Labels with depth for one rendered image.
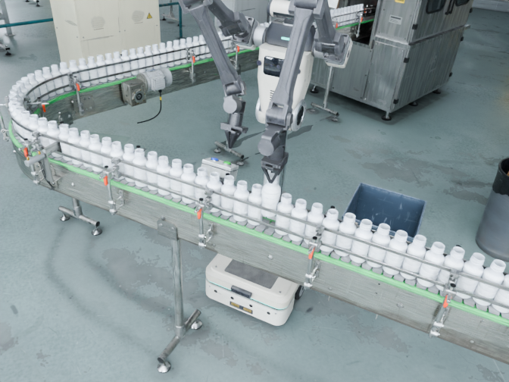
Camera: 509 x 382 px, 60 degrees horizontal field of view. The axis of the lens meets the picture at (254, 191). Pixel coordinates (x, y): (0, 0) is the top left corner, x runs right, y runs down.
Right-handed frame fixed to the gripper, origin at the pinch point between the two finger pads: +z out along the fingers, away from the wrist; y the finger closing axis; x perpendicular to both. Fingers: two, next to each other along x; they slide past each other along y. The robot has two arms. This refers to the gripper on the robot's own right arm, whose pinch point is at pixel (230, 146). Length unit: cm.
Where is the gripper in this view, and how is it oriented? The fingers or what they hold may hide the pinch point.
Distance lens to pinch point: 186.6
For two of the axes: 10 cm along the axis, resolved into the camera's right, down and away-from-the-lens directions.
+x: 3.8, -1.7, 9.1
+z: -2.1, 9.4, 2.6
